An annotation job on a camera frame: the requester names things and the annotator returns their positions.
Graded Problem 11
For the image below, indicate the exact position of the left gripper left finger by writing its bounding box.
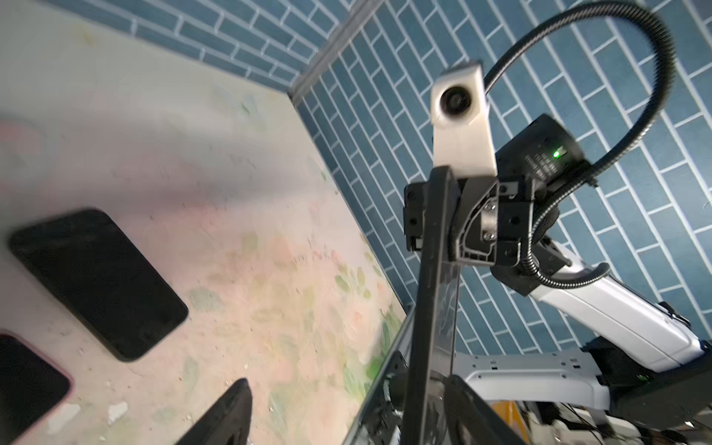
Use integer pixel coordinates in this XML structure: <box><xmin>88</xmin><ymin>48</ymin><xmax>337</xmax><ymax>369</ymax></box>
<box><xmin>176</xmin><ymin>378</ymin><xmax>253</xmax><ymax>445</ymax></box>

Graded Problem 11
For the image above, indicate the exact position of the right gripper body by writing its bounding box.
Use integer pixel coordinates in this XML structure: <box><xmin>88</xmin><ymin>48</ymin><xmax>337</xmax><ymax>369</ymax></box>
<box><xmin>402</xmin><ymin>113</ymin><xmax>599</xmax><ymax>268</ymax></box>

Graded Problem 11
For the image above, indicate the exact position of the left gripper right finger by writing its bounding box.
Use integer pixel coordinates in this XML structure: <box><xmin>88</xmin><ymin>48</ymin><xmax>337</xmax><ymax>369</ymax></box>
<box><xmin>443</xmin><ymin>375</ymin><xmax>525</xmax><ymax>445</ymax></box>

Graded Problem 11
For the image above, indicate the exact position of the black phone case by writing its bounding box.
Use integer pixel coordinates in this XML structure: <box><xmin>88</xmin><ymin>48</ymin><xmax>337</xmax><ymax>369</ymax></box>
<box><xmin>400</xmin><ymin>166</ymin><xmax>460</xmax><ymax>444</ymax></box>

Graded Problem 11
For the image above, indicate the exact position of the purple-edged black phone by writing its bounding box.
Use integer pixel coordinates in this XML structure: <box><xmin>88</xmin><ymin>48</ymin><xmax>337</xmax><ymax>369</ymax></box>
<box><xmin>0</xmin><ymin>333</ymin><xmax>70</xmax><ymax>445</ymax></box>

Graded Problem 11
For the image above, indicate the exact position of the blue-edged black phone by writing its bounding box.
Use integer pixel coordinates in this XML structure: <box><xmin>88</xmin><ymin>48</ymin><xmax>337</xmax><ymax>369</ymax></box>
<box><xmin>438</xmin><ymin>263</ymin><xmax>461</xmax><ymax>376</ymax></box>

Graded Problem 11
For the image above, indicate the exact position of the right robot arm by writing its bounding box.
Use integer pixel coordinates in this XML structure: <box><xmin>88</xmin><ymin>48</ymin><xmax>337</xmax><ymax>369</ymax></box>
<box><xmin>404</xmin><ymin>111</ymin><xmax>711</xmax><ymax>429</ymax></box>

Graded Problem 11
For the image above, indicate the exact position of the right camera black cable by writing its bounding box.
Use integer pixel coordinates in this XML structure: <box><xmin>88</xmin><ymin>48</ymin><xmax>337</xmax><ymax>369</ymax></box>
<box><xmin>482</xmin><ymin>0</ymin><xmax>677</xmax><ymax>290</ymax></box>

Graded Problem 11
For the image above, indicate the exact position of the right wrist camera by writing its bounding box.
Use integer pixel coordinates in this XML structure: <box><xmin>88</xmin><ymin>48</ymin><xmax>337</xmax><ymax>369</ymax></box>
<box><xmin>430</xmin><ymin>60</ymin><xmax>498</xmax><ymax>178</ymax></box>

